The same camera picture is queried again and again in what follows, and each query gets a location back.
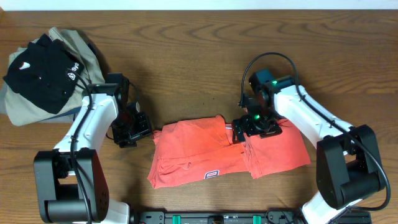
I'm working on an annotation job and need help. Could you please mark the red t-shirt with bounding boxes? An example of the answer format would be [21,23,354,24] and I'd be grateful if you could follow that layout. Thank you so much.
[147,115,311,189]

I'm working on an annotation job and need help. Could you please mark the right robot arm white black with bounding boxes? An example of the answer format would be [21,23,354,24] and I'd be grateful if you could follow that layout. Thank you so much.
[232,73,391,223]

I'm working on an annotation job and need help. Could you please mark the dark blue folded garment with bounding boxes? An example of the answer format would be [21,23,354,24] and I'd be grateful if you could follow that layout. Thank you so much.
[43,107,81,123]

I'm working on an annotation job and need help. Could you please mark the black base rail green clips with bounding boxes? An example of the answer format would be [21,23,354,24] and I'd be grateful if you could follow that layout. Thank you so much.
[129,210,306,224]

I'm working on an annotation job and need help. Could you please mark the black folded shirt white logo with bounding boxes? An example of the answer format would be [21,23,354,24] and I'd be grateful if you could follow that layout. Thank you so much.
[3,34,85,114]

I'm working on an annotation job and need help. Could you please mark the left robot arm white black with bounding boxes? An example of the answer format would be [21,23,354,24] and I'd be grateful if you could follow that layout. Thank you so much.
[34,83,152,223]

